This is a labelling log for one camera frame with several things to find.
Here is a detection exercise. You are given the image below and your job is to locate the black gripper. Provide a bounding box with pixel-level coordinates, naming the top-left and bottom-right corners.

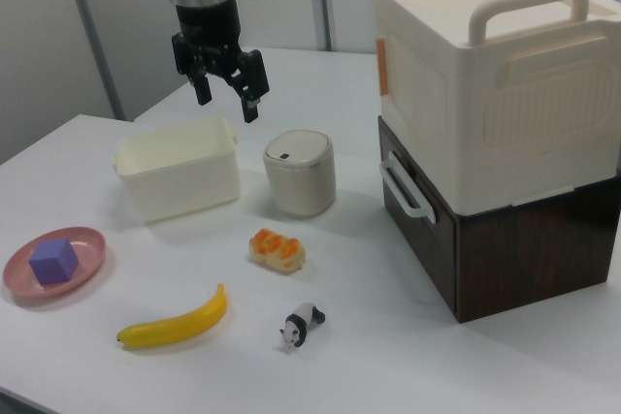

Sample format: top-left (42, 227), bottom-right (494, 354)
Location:
top-left (170, 0), bottom-right (271, 124)

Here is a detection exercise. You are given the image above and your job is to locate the dark drawer with white handle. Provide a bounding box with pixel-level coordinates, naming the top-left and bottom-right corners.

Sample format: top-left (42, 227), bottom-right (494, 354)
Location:
top-left (377, 115), bottom-right (460, 274)

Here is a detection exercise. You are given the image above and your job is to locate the white rectangular plastic bin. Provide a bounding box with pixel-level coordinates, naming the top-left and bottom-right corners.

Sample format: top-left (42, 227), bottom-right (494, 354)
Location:
top-left (112, 115), bottom-right (243, 226)

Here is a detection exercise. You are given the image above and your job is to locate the cream mini trash can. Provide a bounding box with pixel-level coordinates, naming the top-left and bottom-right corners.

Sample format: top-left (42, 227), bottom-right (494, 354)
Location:
top-left (262, 129), bottom-right (337, 219)

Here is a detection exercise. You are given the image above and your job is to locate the orange glazed toy bread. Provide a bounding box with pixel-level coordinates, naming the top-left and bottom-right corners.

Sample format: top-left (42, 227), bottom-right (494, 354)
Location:
top-left (248, 228), bottom-right (307, 275)

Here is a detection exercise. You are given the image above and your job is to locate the pink round plate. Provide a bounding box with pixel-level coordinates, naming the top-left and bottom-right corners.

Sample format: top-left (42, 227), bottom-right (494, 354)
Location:
top-left (2, 225), bottom-right (108, 307)

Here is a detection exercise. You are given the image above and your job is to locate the yellow toy banana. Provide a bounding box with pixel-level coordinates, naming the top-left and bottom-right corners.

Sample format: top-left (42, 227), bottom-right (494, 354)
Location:
top-left (114, 282), bottom-right (228, 350)

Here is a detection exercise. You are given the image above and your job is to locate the toy panda figurine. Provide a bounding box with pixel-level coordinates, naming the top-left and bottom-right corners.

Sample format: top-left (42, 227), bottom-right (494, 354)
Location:
top-left (278, 302), bottom-right (327, 350)

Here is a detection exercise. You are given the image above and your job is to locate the purple cube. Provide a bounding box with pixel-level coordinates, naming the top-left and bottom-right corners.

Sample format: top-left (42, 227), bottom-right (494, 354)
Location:
top-left (27, 238), bottom-right (79, 288)

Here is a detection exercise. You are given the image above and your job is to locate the cream toy microwave box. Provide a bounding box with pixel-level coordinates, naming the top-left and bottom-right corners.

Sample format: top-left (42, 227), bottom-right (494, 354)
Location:
top-left (372, 0), bottom-right (621, 216)

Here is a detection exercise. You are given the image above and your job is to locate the dark brown wooden cabinet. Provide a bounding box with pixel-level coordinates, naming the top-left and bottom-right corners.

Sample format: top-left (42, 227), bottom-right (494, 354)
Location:
top-left (377, 115), bottom-right (621, 326)

